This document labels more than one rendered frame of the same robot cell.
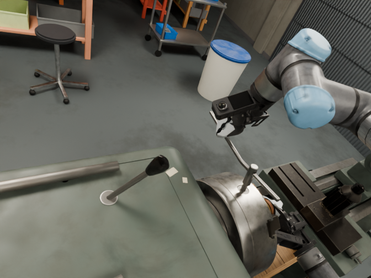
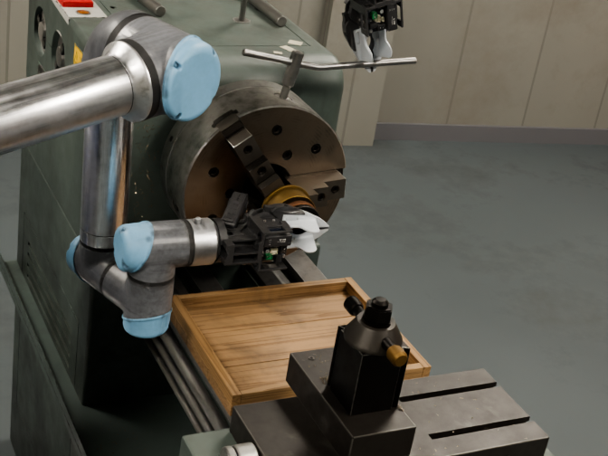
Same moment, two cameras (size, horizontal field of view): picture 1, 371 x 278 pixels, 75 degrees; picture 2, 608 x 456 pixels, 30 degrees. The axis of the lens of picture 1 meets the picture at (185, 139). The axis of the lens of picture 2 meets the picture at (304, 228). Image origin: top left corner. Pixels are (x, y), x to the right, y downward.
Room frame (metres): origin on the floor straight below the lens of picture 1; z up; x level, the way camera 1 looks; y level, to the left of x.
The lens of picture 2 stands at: (0.96, -2.01, 1.93)
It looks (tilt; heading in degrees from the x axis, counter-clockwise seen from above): 27 degrees down; 103
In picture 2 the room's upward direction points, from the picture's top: 9 degrees clockwise
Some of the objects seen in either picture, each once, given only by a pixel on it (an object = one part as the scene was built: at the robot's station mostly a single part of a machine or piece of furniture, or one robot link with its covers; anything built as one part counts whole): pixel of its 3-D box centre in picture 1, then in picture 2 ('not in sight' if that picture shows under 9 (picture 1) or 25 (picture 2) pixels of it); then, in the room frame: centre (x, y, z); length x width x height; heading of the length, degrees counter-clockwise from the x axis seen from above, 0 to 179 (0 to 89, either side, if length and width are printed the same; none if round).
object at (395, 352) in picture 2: not in sight; (393, 351); (0.81, -0.74, 1.14); 0.04 x 0.02 x 0.02; 132
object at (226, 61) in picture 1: (221, 72); not in sight; (3.15, -0.09, 0.34); 0.55 x 0.55 x 0.67
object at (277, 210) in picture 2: (280, 215); (279, 218); (0.54, -0.40, 1.10); 0.09 x 0.02 x 0.05; 42
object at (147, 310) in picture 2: not in sight; (141, 295); (0.38, -0.55, 0.98); 0.11 x 0.08 x 0.11; 152
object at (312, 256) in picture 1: (309, 257); (200, 240); (0.45, -0.51, 1.08); 0.08 x 0.05 x 0.08; 132
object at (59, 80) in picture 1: (60, 62); not in sight; (1.97, 1.45, 0.31); 0.58 x 0.55 x 0.62; 31
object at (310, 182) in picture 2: not in sight; (318, 187); (0.56, -0.21, 1.09); 0.12 x 0.11 x 0.05; 42
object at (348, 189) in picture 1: (353, 192); (374, 329); (0.78, -0.71, 1.14); 0.08 x 0.08 x 0.03
